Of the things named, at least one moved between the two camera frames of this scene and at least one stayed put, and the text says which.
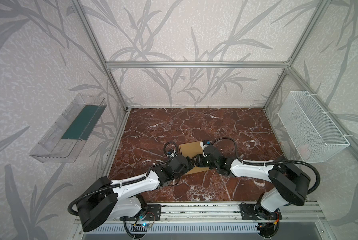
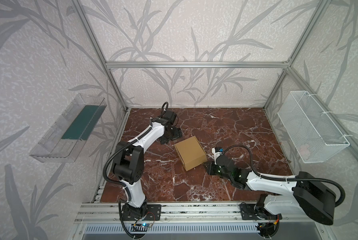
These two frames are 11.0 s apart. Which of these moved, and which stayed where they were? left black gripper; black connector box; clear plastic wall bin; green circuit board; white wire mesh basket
Moved: left black gripper
Stayed: white wire mesh basket; green circuit board; clear plastic wall bin; black connector box
